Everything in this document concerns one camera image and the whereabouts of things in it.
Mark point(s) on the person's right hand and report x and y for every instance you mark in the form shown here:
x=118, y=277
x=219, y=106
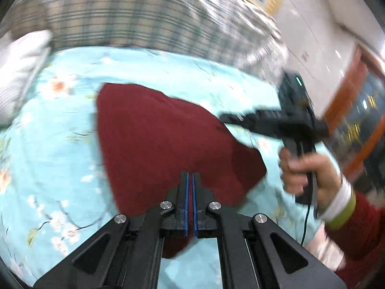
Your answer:
x=306, y=171

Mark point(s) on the light blue floral bed sheet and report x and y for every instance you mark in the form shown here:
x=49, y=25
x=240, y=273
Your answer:
x=54, y=144

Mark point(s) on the wooden glass cabinet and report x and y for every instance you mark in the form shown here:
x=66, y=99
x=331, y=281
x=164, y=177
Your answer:
x=358, y=120

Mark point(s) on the plaid quilt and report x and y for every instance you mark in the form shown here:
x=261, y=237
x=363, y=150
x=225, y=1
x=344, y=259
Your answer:
x=135, y=15

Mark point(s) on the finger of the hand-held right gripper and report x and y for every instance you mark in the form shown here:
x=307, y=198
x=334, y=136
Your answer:
x=255, y=120

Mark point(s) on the maroon knit sweater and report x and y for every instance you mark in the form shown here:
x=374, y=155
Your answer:
x=165, y=132

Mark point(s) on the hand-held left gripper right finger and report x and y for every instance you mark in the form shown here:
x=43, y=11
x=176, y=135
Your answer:
x=195, y=204

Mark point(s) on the person's right forearm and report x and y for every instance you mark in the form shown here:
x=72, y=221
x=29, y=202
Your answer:
x=355, y=222

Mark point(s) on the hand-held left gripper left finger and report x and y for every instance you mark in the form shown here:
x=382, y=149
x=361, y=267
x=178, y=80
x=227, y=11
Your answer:
x=186, y=204

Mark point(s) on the white textured blanket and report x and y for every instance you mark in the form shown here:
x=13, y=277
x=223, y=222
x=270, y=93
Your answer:
x=21, y=66

